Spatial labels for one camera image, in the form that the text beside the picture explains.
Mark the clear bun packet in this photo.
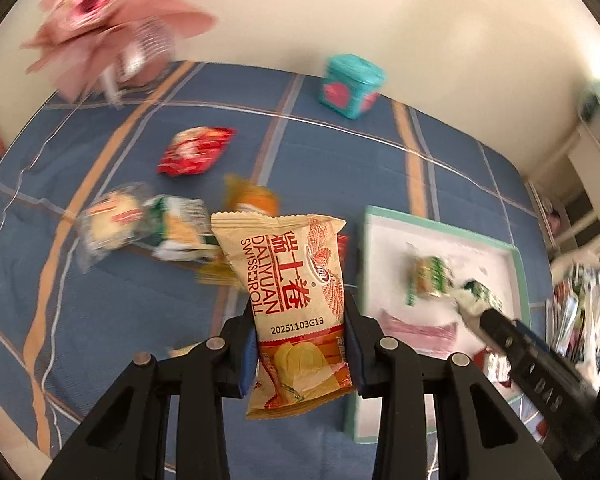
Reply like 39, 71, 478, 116
77, 182, 153, 275

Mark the red puffed snack packet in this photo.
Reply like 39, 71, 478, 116
157, 126, 237, 177

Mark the pile of printed packets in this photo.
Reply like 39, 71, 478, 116
547, 260, 600, 366

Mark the teal rimmed white tray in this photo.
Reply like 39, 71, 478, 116
342, 205, 532, 445

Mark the pink paper flower bouquet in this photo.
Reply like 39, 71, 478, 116
22, 0, 216, 103

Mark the plain red packet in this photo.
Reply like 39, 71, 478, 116
472, 347, 513, 388

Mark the pink snack packet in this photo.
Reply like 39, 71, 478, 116
377, 310, 461, 358

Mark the green white snack packet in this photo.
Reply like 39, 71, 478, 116
142, 195, 221, 263

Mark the beige cake roll packet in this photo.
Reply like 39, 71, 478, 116
210, 212, 357, 420

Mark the red flat labelled packet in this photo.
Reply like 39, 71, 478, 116
336, 234, 352, 272

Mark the small green biscuit packet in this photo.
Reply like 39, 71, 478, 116
452, 280, 503, 321

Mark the clear glass vase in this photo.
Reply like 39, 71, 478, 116
100, 17, 176, 106

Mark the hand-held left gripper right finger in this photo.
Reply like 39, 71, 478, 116
342, 290, 561, 480

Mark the green cookie packet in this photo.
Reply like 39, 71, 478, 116
405, 255, 456, 308

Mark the orange cake packet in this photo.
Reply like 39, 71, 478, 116
197, 175, 281, 288

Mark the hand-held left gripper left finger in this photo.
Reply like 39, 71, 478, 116
42, 302, 261, 480

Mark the teal toy chest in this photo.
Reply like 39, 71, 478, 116
316, 55, 387, 121

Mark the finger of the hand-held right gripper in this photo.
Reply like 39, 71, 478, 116
512, 319, 551, 353
480, 307, 526, 356

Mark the white furniture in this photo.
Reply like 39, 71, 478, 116
525, 120, 600, 271

